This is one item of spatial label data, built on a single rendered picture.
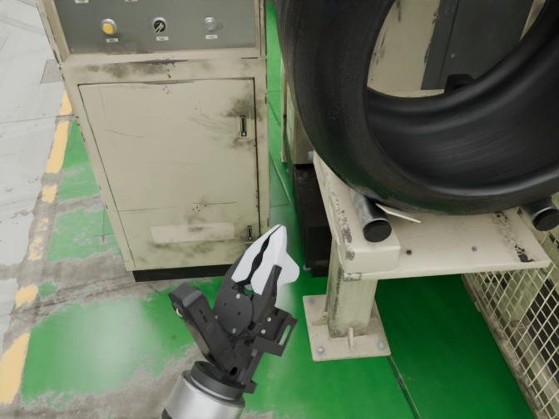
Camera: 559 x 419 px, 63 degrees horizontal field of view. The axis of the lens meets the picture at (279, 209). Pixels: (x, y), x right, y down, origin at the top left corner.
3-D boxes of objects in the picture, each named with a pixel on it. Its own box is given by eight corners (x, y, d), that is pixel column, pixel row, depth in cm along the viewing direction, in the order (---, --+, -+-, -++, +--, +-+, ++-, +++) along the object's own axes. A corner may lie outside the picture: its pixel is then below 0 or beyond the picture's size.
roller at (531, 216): (474, 101, 97) (473, 119, 100) (453, 107, 97) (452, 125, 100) (566, 209, 71) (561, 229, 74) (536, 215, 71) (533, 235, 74)
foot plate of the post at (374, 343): (302, 298, 172) (303, 291, 170) (371, 293, 174) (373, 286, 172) (313, 362, 153) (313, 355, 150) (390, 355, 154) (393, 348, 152)
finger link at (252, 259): (288, 233, 63) (259, 293, 62) (260, 216, 60) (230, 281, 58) (304, 239, 61) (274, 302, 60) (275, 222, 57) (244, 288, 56)
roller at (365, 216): (343, 106, 95) (349, 124, 98) (324, 114, 96) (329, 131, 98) (389, 219, 69) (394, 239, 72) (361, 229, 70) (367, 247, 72)
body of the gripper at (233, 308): (264, 295, 64) (227, 376, 62) (221, 277, 58) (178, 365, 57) (302, 315, 58) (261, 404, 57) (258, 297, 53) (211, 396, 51)
